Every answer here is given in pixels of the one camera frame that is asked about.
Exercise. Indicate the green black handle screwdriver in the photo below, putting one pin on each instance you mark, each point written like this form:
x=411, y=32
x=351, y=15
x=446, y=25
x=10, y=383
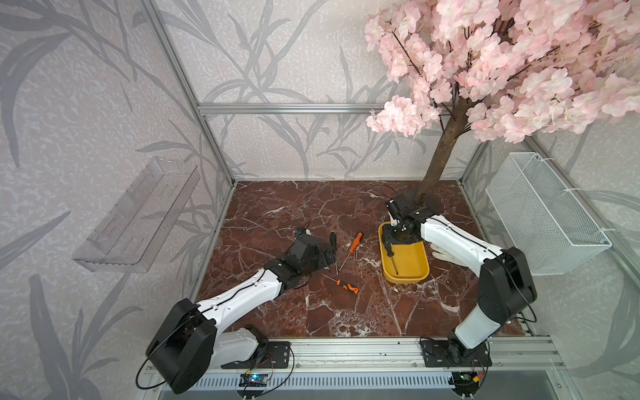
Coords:
x=389, y=249

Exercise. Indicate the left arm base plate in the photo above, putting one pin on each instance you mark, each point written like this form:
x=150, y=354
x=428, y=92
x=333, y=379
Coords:
x=275, y=355

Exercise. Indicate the aluminium front rail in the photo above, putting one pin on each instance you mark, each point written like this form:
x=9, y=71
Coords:
x=396, y=354

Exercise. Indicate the pink blossom artificial tree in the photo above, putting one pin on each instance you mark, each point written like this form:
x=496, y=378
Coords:
x=504, y=69

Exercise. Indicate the left circuit board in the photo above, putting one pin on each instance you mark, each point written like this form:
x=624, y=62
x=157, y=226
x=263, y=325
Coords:
x=254, y=380

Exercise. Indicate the aluminium frame crossbar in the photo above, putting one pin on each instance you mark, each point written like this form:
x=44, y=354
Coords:
x=210, y=109

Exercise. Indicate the orange handle long screwdriver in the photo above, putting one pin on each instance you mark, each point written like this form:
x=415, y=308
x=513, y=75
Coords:
x=352, y=249

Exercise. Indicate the yellow plastic storage box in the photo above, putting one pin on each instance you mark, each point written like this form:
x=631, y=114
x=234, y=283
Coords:
x=411, y=261

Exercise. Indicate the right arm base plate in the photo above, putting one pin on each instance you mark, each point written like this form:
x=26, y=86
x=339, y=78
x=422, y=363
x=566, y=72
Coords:
x=441, y=353

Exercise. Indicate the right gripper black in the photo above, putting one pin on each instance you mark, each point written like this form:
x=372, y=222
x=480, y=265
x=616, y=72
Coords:
x=386, y=237

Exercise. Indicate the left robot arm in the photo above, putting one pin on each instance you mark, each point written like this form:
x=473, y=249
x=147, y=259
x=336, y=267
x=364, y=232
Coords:
x=194, y=336

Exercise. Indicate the orange black stubby screwdriver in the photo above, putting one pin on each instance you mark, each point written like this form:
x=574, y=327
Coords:
x=343, y=284

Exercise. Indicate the right circuit board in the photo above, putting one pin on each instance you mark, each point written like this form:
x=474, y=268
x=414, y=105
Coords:
x=467, y=380

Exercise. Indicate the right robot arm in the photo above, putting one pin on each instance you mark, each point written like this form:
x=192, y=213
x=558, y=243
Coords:
x=505, y=283

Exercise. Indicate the clear acrylic wall shelf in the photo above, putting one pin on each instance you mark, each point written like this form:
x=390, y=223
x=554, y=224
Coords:
x=134, y=231

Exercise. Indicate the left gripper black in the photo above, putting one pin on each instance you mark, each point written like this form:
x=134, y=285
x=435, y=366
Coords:
x=322, y=262

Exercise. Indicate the circuit board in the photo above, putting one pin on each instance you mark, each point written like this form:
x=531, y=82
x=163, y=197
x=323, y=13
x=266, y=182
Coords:
x=254, y=380
x=467, y=380

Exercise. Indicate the white work glove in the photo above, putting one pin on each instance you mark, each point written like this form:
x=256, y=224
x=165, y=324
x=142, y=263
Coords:
x=440, y=254

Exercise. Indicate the white wire mesh basket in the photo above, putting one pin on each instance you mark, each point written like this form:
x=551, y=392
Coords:
x=543, y=217

